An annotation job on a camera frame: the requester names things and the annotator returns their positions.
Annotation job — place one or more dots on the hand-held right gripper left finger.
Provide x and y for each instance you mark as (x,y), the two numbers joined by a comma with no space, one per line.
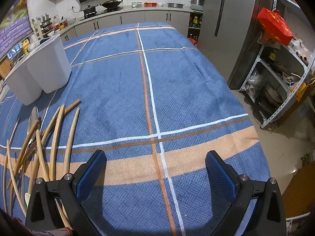
(91,174)

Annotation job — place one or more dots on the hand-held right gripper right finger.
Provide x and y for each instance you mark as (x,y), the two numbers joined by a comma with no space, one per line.
(216,174)

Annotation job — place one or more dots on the bunch of wooden chopsticks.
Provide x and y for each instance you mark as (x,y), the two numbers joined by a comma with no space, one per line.
(71,139)

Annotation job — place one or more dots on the metal spoon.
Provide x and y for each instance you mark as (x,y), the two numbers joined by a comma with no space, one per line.
(32,118)

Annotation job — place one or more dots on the white double utensil holder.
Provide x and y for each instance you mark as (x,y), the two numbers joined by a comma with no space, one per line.
(49,66)

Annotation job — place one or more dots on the blue plaid tablecloth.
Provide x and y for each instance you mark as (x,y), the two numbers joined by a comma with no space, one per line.
(118,91)

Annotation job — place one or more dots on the metal cooking pot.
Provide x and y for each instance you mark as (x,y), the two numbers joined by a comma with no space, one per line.
(273,94)

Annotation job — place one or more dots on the orange paper bag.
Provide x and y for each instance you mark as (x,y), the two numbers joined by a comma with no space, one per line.
(301,92)

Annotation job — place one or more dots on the white metal shelf rack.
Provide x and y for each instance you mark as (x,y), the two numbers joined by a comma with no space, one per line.
(256,61)

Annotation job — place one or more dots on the red plastic bag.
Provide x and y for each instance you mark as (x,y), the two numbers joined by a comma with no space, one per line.
(193,41)

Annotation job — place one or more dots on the wooden cutting board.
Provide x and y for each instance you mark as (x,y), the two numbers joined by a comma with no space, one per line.
(5,68)

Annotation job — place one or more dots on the yellow bottle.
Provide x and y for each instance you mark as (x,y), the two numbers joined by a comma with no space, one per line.
(24,46)

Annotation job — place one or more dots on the grey double-door refrigerator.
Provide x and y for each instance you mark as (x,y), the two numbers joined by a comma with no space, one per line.
(233,29)

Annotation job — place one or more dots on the wooden knife rack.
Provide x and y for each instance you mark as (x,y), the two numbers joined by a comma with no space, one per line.
(39,30)

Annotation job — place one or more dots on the group of sauce bottles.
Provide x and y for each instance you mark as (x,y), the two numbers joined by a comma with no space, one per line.
(195,22)

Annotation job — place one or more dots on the clear oil bottle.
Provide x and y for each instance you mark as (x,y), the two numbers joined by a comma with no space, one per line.
(56,19)

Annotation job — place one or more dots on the red gift bag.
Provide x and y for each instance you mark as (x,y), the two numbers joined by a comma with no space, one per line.
(273,24)

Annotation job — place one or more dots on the black cooktop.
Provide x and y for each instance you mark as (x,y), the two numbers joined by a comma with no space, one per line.
(108,11)

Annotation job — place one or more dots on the black lidded pot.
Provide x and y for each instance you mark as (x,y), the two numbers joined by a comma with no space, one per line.
(89,9)

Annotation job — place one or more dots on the grey kitchen base cabinets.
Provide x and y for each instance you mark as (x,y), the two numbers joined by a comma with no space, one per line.
(157,16)

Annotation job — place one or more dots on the black wok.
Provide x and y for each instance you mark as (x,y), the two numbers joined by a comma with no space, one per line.
(112,4)

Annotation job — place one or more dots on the metal steamer pot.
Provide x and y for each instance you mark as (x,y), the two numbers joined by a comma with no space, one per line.
(196,3)

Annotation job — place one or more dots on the round metal basin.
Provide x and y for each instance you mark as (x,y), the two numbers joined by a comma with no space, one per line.
(176,5)

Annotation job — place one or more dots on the glass condiment jar set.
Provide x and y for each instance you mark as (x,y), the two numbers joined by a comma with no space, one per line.
(137,4)

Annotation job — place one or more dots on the red food container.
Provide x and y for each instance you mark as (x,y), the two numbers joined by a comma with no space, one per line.
(150,4)

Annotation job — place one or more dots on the landscape wall poster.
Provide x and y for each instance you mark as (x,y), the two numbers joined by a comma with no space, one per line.
(14,29)

